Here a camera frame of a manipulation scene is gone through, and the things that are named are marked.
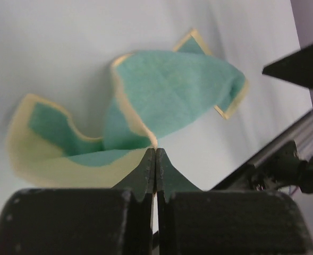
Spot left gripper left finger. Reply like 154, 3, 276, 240
113, 149, 156, 254

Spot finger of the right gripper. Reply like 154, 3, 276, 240
262, 43, 313, 90

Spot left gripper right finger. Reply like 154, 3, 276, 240
156, 148, 200, 254

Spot teal and yellow towel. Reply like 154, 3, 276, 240
7, 29, 248, 188

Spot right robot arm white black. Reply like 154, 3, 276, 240
263, 43, 313, 194

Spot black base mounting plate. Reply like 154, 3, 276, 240
212, 140, 308, 191

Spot front aluminium frame rail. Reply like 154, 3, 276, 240
247, 109, 313, 167

